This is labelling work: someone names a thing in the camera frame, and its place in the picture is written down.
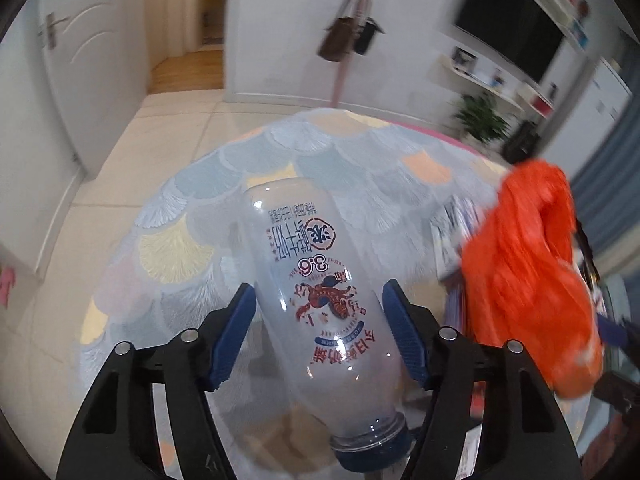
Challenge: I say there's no white standing air conditioner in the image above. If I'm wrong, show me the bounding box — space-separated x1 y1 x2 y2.
572 57 633 173

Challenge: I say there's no white box shelf pink inside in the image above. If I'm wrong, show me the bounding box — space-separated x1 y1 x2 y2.
517 82 556 118

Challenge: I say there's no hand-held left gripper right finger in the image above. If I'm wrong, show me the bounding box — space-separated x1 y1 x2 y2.
382 280 585 480

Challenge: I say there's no white printed paper packet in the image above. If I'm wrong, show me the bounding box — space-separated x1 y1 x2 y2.
430 195 488 283

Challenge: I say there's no black acoustic guitar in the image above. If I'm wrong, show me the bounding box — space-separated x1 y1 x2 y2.
502 120 541 163

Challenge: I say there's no potted green plant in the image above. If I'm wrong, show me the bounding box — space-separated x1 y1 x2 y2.
452 92 511 146

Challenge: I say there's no small blue cube shelf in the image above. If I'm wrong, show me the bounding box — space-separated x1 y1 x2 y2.
567 22 592 53

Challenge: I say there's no blue curtain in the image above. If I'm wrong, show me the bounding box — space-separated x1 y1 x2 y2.
570 30 640 281

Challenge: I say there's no black handbag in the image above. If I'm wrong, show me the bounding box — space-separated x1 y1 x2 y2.
352 15 387 56

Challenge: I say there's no white wavy wall shelf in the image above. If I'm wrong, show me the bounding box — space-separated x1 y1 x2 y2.
440 52 523 111

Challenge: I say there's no clear plastic bottle blue cap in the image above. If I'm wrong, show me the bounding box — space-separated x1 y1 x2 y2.
241 177 416 473

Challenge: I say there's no fan-patterned pastel tablecloth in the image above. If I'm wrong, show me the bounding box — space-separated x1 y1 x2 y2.
77 107 593 480

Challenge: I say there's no black wall television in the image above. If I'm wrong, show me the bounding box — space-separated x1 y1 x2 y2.
454 0 566 85

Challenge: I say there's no white room door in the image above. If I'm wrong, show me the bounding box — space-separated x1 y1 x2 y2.
37 0 138 181

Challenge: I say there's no brown handbag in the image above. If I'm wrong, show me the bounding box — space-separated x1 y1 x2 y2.
317 0 369 61

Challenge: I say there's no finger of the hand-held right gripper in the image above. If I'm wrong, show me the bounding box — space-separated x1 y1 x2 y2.
595 310 633 348
595 370 640 415

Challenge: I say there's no pink coat rack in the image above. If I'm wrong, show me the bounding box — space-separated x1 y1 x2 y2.
331 0 386 109

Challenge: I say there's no orange plastic bag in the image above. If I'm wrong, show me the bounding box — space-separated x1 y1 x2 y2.
459 160 605 401

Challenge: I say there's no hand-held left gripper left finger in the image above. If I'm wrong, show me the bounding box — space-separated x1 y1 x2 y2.
56 282 258 480

